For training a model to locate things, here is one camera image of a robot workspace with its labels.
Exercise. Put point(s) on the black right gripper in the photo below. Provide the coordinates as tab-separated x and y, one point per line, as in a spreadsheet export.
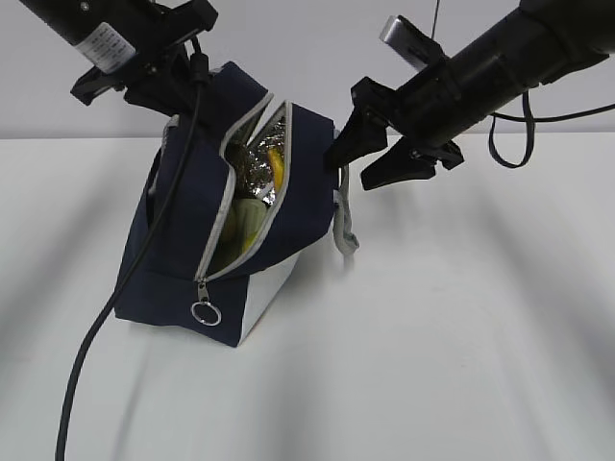
428	111

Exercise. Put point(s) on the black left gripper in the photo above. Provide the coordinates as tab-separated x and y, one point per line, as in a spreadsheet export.
139	46

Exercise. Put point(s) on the yellow banana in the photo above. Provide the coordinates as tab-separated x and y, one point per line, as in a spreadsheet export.
260	174

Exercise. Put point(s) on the green lid glass container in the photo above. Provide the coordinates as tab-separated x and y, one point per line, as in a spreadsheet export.
241	227

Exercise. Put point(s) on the navy blue lunch bag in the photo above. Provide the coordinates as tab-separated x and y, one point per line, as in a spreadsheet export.
227	210

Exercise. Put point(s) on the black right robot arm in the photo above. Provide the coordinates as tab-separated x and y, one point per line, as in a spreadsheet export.
536	44

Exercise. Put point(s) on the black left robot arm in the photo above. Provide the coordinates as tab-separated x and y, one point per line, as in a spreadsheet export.
73	21

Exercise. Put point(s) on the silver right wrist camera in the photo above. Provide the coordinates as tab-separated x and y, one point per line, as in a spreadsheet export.
410	44

